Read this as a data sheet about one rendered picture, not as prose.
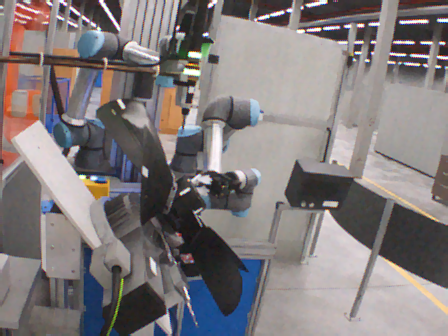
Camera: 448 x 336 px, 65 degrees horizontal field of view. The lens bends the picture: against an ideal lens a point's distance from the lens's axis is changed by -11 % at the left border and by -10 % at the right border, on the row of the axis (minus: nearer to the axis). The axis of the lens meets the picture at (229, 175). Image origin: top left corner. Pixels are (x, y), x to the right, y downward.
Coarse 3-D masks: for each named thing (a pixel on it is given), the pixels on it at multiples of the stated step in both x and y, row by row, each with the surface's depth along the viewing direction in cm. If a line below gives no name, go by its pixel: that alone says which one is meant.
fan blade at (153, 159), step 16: (144, 128) 84; (144, 144) 82; (144, 160) 81; (160, 160) 92; (144, 176) 81; (160, 176) 91; (144, 192) 81; (160, 192) 93; (144, 208) 81; (160, 208) 97
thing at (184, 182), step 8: (184, 176) 111; (184, 184) 109; (192, 184) 117; (176, 192) 109; (192, 192) 108; (176, 200) 108; (184, 200) 108; (192, 200) 108; (200, 200) 109; (176, 208) 108; (184, 208) 108; (192, 208) 109; (200, 208) 110; (160, 216) 106; (168, 216) 109; (176, 216) 110; (184, 216) 110; (168, 224) 108; (168, 232) 109; (176, 232) 112
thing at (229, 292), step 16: (208, 240) 103; (192, 256) 109; (208, 256) 103; (224, 256) 96; (208, 272) 104; (224, 272) 97; (208, 288) 105; (224, 288) 99; (240, 288) 90; (224, 304) 101
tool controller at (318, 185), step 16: (304, 160) 173; (304, 176) 165; (320, 176) 166; (336, 176) 168; (352, 176) 170; (288, 192) 176; (304, 192) 169; (320, 192) 171; (336, 192) 172; (320, 208) 176; (336, 208) 178
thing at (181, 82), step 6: (174, 78) 110; (180, 78) 109; (186, 78) 110; (174, 84) 111; (180, 84) 109; (186, 84) 110; (180, 90) 111; (186, 90) 112; (180, 96) 112; (180, 102) 112; (192, 102) 118; (192, 108) 113
